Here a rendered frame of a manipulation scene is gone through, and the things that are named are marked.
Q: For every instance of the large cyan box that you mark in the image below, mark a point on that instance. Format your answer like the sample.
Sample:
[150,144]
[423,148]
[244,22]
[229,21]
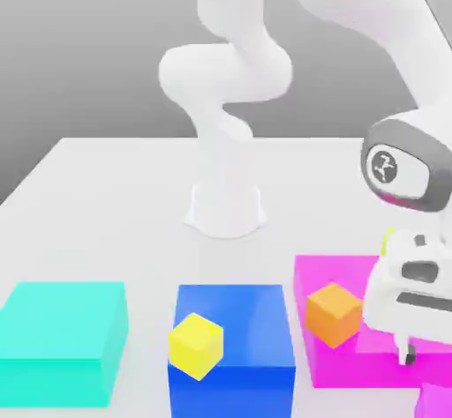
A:
[53,326]

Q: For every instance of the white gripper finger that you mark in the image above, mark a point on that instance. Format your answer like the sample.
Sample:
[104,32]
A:
[404,349]

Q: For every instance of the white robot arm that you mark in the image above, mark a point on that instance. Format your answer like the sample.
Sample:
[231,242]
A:
[226,72]

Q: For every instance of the small pink cube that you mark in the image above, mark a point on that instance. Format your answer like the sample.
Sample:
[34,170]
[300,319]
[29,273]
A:
[436,404]

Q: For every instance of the small yellow cube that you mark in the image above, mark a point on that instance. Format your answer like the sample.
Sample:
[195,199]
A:
[196,347]

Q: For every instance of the small orange cube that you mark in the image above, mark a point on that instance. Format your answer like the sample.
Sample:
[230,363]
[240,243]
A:
[332,315]

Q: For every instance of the large magenta box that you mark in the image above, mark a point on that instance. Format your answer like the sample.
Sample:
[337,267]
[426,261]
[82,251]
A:
[353,368]

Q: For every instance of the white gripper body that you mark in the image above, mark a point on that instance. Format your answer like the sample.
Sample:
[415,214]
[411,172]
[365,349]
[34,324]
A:
[383,312]

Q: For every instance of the large blue box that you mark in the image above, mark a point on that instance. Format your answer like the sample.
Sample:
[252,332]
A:
[254,337]

